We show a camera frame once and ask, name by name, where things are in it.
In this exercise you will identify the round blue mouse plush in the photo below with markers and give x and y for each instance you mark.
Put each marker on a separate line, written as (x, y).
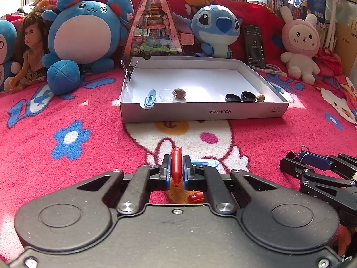
(83, 39)

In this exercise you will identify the blue robot cat plush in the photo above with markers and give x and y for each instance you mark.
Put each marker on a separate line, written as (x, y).
(7, 42)

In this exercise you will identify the white cardboard box tray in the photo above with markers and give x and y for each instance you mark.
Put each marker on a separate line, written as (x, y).
(212, 81)

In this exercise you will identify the brown-haired doll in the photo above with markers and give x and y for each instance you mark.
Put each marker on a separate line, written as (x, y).
(30, 42)

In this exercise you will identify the pink triangular miniature house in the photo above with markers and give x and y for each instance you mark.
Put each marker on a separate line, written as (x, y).
(153, 33)

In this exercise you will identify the pink bunny plush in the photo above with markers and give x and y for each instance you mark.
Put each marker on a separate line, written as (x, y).
(299, 39)

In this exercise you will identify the red capsule tube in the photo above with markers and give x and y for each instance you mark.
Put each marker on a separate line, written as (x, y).
(195, 196)
(176, 167)

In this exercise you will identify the brown walnut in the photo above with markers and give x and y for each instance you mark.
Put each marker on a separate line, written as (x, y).
(260, 97)
(180, 93)

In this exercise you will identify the black binder clip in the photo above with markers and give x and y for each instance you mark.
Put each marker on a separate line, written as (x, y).
(129, 69)
(292, 155)

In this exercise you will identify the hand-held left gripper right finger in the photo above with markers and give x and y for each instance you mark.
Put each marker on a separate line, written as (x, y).
(186, 173)

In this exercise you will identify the clear plastic cap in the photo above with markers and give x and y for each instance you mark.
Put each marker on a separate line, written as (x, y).
(167, 96)

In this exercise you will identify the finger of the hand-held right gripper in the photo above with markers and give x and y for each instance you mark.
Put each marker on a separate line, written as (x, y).
(316, 162)
(290, 166)

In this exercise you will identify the light blue hair clip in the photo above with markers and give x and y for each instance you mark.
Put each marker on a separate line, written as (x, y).
(209, 163)
(150, 98)

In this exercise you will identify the white plastic stand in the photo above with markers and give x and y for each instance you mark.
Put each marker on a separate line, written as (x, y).
(332, 19)

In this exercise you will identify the brown cardboard carton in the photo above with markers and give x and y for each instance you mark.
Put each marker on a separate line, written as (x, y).
(347, 42)

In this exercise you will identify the black smartphone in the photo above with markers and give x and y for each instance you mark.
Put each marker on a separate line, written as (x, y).
(253, 47)

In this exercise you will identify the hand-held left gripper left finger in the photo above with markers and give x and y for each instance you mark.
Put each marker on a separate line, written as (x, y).
(166, 171)

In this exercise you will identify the blue alien plush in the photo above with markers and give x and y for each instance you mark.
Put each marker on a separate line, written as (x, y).
(214, 25)

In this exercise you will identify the black round cap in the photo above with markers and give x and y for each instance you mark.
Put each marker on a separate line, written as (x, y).
(248, 96)
(233, 98)

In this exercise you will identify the red printed blanket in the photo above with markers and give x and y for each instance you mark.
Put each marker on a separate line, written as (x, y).
(97, 111)

